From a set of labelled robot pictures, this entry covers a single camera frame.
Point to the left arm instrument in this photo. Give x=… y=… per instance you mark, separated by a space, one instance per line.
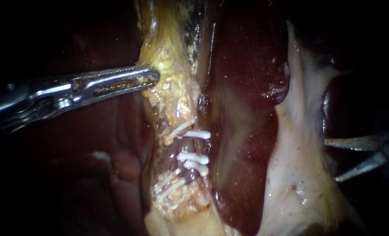
x=27 y=101

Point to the left arm instrument jaw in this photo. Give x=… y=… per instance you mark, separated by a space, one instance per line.
x=122 y=76

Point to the right arm instrument jaw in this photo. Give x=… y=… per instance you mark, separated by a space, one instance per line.
x=361 y=167
x=351 y=143

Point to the gallbladder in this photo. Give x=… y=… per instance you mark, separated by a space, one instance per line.
x=168 y=65

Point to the thin tube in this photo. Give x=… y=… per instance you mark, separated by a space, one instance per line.
x=183 y=149
x=202 y=146

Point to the pale fatty tissue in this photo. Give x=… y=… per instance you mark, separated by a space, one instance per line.
x=299 y=157
x=184 y=209

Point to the white clip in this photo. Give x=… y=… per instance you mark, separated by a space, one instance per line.
x=181 y=128
x=197 y=134
x=197 y=167
x=192 y=158
x=169 y=190

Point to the dark red liver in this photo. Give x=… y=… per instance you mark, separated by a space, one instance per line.
x=246 y=82

